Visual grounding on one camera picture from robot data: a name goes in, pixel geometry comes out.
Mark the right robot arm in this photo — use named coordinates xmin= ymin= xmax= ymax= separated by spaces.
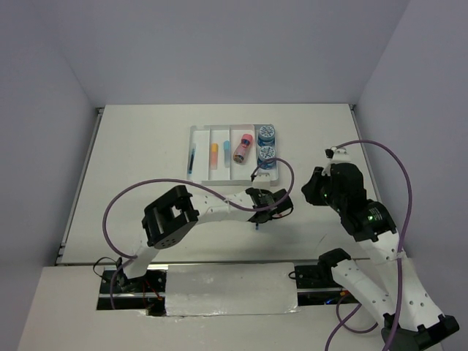
xmin=301 ymin=162 xmax=460 ymax=350

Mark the white divided organizer tray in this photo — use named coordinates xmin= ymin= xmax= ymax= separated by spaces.
xmin=186 ymin=124 xmax=262 ymax=186

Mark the red pen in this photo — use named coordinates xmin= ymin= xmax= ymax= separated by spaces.
xmin=275 ymin=212 xmax=290 ymax=219

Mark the blue jar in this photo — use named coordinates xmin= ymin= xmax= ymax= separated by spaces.
xmin=257 ymin=146 xmax=276 ymax=170
xmin=257 ymin=124 xmax=276 ymax=146

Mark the orange highlighter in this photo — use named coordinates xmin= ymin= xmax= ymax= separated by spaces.
xmin=209 ymin=147 xmax=219 ymax=170

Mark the teal pen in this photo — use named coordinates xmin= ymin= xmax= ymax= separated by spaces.
xmin=187 ymin=144 xmax=196 ymax=175

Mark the pink tube of markers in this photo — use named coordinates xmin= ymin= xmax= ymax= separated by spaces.
xmin=233 ymin=134 xmax=253 ymax=164

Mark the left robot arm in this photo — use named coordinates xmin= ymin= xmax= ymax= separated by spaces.
xmin=112 ymin=185 xmax=293 ymax=293

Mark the blue highlighter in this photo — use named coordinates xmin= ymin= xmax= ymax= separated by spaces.
xmin=223 ymin=150 xmax=231 ymax=168

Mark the silver foil tape patch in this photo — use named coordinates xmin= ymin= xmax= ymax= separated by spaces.
xmin=165 ymin=263 xmax=298 ymax=317

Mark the right camera mount white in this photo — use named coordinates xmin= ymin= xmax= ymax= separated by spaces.
xmin=322 ymin=146 xmax=351 ymax=176

